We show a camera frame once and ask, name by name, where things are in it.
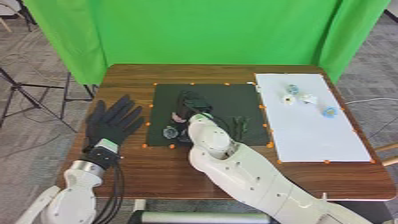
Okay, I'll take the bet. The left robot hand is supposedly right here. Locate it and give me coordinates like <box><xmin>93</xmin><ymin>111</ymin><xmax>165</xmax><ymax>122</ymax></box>
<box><xmin>82</xmin><ymin>94</ymin><xmax>148</xmax><ymax>148</ymax></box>

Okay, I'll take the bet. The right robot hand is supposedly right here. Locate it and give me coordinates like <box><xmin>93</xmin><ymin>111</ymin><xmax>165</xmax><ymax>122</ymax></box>
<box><xmin>174</xmin><ymin>89</ymin><xmax>215</xmax><ymax>116</ymax></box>

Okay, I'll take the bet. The pink flower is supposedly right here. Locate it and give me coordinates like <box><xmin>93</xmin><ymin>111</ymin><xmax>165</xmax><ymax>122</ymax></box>
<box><xmin>169</xmin><ymin>112</ymin><xmax>187</xmax><ymax>124</ymax></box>

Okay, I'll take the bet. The dark mat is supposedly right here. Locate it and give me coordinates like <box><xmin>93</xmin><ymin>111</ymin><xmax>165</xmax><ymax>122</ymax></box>
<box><xmin>144</xmin><ymin>83</ymin><xmax>274</xmax><ymax>148</ymax></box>

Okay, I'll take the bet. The white flower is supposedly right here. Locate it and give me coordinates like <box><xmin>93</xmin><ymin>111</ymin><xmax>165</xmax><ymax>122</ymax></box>
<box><xmin>281</xmin><ymin>94</ymin><xmax>297</xmax><ymax>106</ymax></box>
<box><xmin>160</xmin><ymin>125</ymin><xmax>181</xmax><ymax>140</ymax></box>
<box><xmin>299</xmin><ymin>93</ymin><xmax>320</xmax><ymax>105</ymax></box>

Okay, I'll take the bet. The green sprig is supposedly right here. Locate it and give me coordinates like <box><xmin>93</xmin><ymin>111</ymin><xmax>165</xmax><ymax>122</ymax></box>
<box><xmin>228</xmin><ymin>115</ymin><xmax>254</xmax><ymax>143</ymax></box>

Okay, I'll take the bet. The blue flower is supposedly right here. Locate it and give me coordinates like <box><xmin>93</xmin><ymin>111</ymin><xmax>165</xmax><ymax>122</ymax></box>
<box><xmin>320</xmin><ymin>106</ymin><xmax>340</xmax><ymax>119</ymax></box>
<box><xmin>286</xmin><ymin>83</ymin><xmax>302</xmax><ymax>95</ymax></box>

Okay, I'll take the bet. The black tripod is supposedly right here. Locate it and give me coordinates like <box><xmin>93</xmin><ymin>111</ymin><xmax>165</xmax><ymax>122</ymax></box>
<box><xmin>0</xmin><ymin>66</ymin><xmax>80</xmax><ymax>134</ymax></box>

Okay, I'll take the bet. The white sheet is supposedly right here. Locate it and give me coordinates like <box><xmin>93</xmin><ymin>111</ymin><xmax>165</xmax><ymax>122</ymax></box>
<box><xmin>254</xmin><ymin>73</ymin><xmax>375</xmax><ymax>164</ymax></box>

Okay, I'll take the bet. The pale grey bar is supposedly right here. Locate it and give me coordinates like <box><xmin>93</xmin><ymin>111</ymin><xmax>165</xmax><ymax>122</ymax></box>
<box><xmin>128</xmin><ymin>210</ymin><xmax>281</xmax><ymax>224</ymax></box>

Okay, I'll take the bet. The black cable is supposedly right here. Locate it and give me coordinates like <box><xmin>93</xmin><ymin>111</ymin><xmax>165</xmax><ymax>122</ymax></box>
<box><xmin>93</xmin><ymin>162</ymin><xmax>128</xmax><ymax>224</ymax></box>

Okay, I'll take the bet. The white cable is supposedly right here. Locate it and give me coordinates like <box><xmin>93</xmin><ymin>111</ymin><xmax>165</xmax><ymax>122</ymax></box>
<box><xmin>345</xmin><ymin>97</ymin><xmax>398</xmax><ymax>106</ymax></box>

